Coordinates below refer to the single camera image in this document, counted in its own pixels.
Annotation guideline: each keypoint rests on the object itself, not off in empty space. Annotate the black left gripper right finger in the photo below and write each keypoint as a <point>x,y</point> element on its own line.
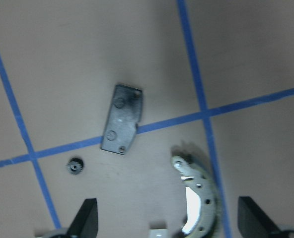
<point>253,222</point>

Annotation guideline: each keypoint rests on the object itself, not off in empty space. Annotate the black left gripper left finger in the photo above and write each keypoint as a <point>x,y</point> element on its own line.
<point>85,223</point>

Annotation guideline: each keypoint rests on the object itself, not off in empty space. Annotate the black bearing gear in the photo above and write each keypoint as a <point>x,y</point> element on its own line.
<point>75,165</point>

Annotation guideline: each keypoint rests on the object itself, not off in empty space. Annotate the green brake shoe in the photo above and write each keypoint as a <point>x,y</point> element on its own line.
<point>203,199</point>

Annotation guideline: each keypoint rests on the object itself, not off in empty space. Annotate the white curved plastic part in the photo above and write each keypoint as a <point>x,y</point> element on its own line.
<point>158,229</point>

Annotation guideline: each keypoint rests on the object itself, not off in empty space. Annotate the black brake pad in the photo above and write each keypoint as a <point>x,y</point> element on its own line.
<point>124,115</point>

